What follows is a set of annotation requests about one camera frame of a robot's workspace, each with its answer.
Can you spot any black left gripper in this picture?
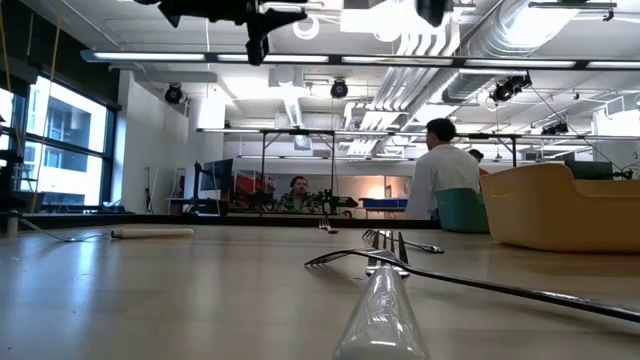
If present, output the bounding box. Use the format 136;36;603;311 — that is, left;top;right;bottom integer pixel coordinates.
158;0;309;39

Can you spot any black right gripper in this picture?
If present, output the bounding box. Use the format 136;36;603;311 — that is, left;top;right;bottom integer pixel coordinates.
416;0;450;29

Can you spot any black metal fork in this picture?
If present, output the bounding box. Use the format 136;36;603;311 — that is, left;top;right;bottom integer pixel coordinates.
303;248;640;324
361;228;445;255

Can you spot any long ceiling light strip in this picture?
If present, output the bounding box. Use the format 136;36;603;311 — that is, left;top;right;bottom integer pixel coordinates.
82;48;640;71

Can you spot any person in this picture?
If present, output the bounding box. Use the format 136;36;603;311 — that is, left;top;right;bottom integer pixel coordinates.
403;117;483;222
467;148;491;178
273;174;322;215

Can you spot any dark computer monitor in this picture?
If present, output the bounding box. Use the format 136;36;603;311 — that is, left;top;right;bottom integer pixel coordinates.
198;158;235;194

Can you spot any blue storage bin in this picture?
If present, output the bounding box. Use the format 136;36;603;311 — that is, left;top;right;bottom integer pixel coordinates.
359;197;409;211

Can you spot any green plastic bin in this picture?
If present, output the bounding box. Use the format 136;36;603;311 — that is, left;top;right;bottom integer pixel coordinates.
433;187;492;235

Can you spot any yellow plastic bin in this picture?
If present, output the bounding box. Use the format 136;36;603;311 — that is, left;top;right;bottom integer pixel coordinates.
479;162;640;254

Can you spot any large window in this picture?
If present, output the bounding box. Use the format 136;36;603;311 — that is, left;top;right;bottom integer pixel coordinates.
0;74;119;214

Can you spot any white cylindrical stick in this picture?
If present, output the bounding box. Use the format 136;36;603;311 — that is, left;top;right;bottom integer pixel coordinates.
18;218;195;243

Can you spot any silver ventilation duct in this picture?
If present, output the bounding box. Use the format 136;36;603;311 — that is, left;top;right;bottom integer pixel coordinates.
439;0;584;106

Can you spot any black metal rig frame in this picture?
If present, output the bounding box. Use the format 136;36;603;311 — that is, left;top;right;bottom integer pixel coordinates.
259;128;337;201

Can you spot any black aluminium table frame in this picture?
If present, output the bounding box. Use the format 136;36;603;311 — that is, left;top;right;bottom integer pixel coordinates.
0;212;444;231

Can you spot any white-handled metal fork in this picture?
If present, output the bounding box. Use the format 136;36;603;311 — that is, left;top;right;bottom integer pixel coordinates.
332;229;431;360

